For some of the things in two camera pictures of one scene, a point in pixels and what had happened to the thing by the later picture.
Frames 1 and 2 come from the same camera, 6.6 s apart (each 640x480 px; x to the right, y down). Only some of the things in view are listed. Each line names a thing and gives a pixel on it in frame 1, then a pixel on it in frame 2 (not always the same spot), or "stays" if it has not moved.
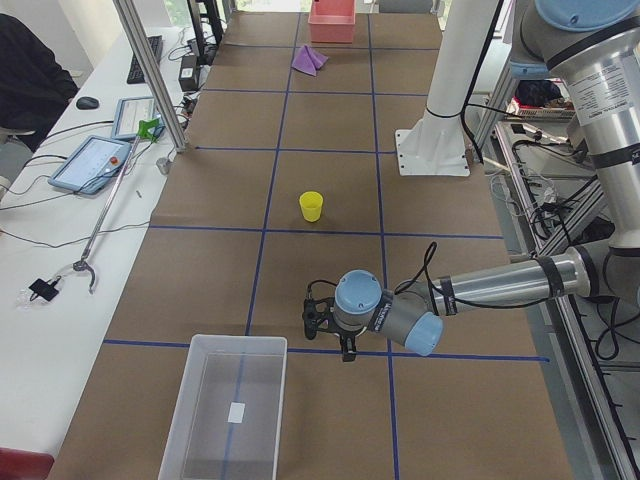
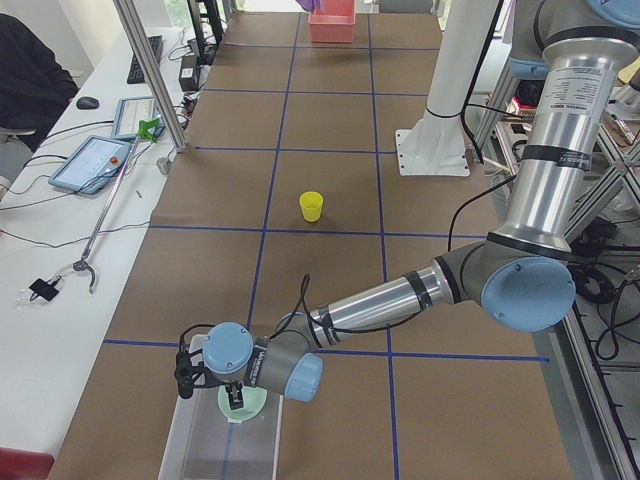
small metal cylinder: (163, 165) stays
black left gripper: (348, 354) → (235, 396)
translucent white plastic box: (227, 425) stays
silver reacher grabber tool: (145, 130) stays
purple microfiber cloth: (309, 61) → (310, 5)
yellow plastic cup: (311, 203) stays
